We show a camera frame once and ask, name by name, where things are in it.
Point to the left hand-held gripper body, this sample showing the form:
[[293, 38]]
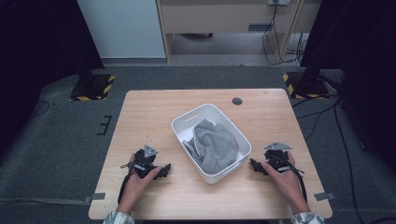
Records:
[[144, 161]]

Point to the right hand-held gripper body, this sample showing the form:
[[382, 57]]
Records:
[[277, 158]]

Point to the grey shorts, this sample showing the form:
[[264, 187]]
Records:
[[214, 149]]

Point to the white plastic bin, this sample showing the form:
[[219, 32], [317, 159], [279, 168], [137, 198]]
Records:
[[186, 126]]

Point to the person's left hand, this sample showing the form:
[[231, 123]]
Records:
[[135, 186]]

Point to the person's right hand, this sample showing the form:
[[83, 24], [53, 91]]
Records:
[[288, 183]]

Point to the black tape floor marks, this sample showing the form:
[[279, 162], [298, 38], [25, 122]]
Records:
[[108, 124]]

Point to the grey tape strip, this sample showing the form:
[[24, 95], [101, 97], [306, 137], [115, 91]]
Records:
[[324, 196], [98, 196]]

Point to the round grey table grommet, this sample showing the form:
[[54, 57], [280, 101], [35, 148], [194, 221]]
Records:
[[237, 101]]

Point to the striped black stand base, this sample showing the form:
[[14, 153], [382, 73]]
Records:
[[93, 88], [306, 87]]

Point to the grey desk label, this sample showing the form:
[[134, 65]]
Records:
[[260, 27]]

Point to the white cabinet panel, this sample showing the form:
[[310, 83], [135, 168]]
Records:
[[121, 28]]

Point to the black curtain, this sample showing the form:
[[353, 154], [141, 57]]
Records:
[[40, 46], [358, 46]]

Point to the light wooden desk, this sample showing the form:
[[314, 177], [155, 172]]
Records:
[[218, 18]]

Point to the white power strip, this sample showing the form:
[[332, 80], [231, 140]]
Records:
[[278, 2]]

